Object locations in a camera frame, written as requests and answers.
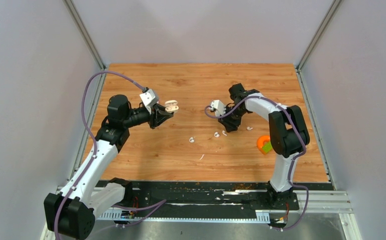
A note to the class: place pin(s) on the green building block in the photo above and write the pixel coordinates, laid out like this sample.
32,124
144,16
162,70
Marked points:
267,147

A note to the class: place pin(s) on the orange ring toy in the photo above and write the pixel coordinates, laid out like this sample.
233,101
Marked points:
260,141

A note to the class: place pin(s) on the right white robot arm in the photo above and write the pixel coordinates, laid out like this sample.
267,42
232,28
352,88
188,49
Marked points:
288,133

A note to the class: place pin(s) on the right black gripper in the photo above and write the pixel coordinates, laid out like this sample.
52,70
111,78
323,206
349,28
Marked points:
230,125

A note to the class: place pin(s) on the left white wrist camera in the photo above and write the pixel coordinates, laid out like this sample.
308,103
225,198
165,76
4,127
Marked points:
149,98

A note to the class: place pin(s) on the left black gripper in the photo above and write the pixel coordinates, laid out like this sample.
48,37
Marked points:
157,116

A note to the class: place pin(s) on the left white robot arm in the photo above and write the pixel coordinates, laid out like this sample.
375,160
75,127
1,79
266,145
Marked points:
73,211

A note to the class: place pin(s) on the white gold earbud case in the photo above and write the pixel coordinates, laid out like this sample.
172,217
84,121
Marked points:
171,106

